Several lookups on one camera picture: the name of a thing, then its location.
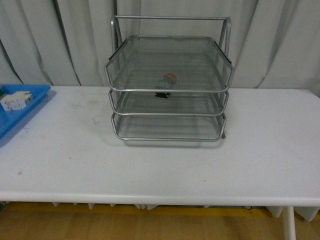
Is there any white curtain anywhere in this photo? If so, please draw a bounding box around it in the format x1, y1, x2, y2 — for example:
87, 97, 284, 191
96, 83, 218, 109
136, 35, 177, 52
0, 0, 320, 95

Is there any silver mesh letter rack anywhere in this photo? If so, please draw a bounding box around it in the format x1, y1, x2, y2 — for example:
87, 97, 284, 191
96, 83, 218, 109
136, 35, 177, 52
105, 15, 234, 142

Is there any red emergency stop button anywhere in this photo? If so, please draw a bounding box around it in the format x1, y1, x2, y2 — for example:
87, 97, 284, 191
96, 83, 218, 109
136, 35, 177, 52
155, 73, 177, 99

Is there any blue plastic tray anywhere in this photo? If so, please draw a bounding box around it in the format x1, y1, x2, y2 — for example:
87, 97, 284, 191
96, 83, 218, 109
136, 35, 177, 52
0, 84, 51, 147

